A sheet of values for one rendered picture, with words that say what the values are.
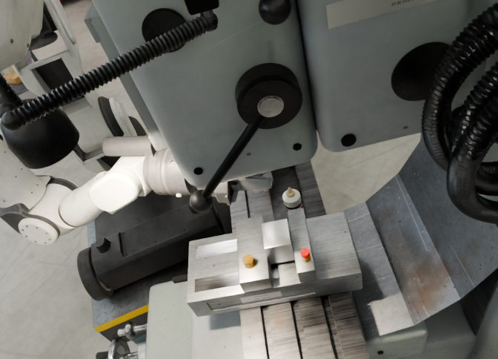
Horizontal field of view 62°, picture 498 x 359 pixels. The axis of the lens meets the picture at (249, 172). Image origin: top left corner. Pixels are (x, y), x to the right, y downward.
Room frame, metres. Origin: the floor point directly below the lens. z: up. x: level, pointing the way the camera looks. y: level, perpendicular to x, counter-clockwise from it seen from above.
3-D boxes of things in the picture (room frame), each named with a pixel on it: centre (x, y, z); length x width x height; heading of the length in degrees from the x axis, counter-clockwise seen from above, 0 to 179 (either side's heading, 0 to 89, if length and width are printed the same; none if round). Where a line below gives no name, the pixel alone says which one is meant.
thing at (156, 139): (0.50, 0.10, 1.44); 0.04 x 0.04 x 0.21; 82
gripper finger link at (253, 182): (0.46, 0.00, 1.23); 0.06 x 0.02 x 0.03; 65
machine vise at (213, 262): (0.48, 0.02, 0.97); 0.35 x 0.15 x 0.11; 80
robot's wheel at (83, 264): (0.97, 0.66, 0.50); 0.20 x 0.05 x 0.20; 5
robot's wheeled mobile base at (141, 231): (1.24, 0.42, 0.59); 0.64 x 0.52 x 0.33; 5
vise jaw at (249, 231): (0.48, 0.04, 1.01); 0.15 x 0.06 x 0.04; 170
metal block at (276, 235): (0.47, -0.01, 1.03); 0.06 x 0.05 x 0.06; 170
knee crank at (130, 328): (0.69, 0.49, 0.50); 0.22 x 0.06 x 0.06; 82
